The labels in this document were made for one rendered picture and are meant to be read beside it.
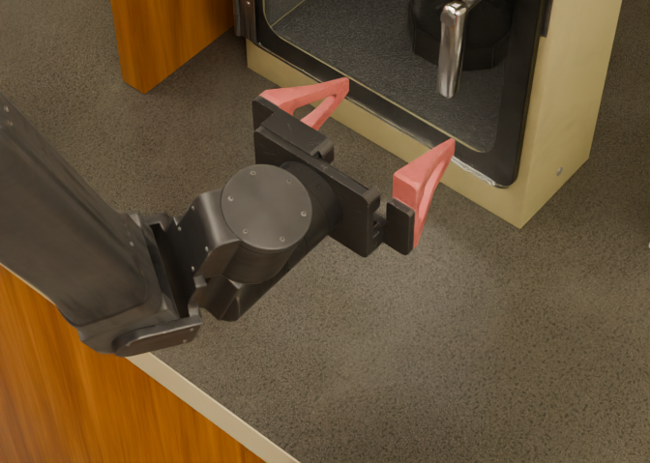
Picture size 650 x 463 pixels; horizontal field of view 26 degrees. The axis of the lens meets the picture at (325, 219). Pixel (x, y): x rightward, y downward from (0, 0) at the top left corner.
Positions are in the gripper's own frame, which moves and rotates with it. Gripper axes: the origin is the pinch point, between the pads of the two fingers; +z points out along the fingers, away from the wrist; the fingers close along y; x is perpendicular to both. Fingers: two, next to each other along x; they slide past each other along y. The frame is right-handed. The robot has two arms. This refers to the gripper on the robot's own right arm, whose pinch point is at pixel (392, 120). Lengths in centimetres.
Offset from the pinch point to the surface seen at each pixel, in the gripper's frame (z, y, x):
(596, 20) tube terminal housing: 20.7, -4.3, 2.5
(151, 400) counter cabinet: -13.9, 16.2, 37.0
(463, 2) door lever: 8.9, 0.5, -4.9
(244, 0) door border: 12.2, 26.3, 11.8
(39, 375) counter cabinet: -14, 34, 50
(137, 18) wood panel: 4.8, 32.6, 12.4
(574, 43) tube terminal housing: 17.5, -4.4, 2.7
